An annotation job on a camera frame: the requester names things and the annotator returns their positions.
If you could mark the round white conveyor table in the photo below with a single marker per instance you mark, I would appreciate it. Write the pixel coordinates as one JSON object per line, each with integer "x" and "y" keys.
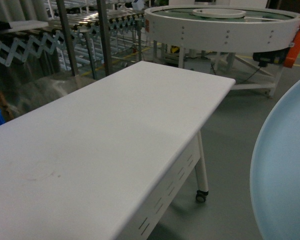
{"x": 220, "y": 39}

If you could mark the light blue oval tray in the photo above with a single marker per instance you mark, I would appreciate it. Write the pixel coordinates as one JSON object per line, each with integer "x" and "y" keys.
{"x": 275, "y": 170}

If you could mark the orange motor guard cover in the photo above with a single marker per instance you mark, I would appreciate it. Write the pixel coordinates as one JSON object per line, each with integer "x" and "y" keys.
{"x": 293, "y": 51}

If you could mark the white table frame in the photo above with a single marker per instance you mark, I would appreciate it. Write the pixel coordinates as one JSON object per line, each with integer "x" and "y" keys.
{"x": 155, "y": 205}

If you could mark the black conveyor motor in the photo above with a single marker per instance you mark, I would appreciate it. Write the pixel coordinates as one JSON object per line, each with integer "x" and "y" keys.
{"x": 270, "y": 57}

